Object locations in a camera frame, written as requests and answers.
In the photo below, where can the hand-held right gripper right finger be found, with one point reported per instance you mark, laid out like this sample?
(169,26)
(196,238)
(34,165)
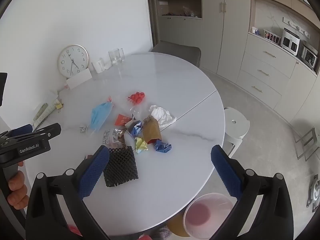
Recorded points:
(226,175)

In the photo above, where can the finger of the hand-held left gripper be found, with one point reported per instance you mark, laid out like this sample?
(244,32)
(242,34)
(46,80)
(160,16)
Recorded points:
(50,131)
(21,129)

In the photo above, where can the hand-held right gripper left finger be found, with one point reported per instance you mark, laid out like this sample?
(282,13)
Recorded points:
(93,175)

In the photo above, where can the black foam net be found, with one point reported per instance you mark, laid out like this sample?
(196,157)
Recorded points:
(120,166)

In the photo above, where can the pink bin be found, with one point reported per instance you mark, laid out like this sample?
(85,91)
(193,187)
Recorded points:
(208,215)

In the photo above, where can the blue face mask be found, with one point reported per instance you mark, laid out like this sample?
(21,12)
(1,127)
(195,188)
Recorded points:
(100,116)

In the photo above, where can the person's left hand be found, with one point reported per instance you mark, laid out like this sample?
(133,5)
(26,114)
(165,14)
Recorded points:
(17,195)

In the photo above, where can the white ruler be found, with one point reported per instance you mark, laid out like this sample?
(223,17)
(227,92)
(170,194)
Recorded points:
(46,117)

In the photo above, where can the pale green ruler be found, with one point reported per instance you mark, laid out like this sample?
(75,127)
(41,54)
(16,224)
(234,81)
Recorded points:
(41,111)

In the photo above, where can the gold binder clip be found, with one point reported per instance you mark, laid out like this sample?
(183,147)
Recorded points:
(59,105)

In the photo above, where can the brown dotted wrapper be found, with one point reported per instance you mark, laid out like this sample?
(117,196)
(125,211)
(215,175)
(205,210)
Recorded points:
(117,144)

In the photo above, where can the silver foil wrapper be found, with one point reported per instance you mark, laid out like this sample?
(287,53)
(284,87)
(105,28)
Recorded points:
(112,135)

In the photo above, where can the white plastic stool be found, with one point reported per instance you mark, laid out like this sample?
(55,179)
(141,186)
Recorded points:
(235,125)

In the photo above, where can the yellow crumpled paper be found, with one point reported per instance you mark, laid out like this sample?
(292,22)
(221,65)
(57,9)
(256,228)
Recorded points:
(141,145)

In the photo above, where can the person's pink clothing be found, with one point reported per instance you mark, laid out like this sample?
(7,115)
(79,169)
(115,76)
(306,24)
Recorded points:
(74,231)

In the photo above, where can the white card box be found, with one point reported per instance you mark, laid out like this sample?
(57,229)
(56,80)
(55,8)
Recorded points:
(79,79)

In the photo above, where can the orange-red packet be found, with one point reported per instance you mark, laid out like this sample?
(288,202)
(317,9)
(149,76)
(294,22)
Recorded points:
(121,119)

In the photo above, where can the blue and white crumpled wrapper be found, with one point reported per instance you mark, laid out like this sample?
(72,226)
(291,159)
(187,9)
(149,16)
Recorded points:
(135,128)

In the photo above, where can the small orange wrapper piece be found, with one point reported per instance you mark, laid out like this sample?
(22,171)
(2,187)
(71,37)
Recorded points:
(109,99)

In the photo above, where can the amber plastic container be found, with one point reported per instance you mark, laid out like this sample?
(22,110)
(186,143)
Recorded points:
(176,227)

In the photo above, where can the brown paper bag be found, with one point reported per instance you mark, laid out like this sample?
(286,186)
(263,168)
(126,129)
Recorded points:
(151,130)

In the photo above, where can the clear plastic wrap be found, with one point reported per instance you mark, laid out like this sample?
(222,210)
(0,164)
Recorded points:
(135,110)

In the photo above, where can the red crumpled paper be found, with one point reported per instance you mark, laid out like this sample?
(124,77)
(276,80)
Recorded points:
(136,98)

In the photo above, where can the white crumpled tissue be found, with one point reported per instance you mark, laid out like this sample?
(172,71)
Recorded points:
(161,115)

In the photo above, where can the grey floor device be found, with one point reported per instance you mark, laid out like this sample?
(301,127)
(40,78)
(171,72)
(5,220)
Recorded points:
(314,192)

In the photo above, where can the glass mug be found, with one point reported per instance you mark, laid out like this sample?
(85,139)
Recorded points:
(116,56)

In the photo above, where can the beige drawer cabinet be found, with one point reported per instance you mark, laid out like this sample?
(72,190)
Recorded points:
(265,75)

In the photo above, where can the grey upholstered chair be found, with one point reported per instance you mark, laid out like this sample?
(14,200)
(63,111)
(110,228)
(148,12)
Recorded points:
(177,51)

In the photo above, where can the silver toaster oven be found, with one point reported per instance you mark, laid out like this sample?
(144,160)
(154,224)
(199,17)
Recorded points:
(309,57)

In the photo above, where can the tall beige cabinet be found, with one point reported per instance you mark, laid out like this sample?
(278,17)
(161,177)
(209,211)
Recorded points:
(215,30)

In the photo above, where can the white countertop appliance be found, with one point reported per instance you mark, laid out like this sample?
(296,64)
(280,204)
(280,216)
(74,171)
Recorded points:
(290,42)

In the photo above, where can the clear plastic bag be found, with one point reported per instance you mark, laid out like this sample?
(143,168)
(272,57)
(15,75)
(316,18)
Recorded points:
(188,12)

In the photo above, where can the round wall clock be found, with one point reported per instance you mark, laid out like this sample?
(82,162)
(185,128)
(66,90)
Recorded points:
(72,61)

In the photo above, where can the metal folding frame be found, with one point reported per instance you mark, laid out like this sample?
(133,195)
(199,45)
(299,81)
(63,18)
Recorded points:
(306,143)

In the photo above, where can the white wall rail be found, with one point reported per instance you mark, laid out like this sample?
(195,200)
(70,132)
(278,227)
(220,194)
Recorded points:
(296,27)

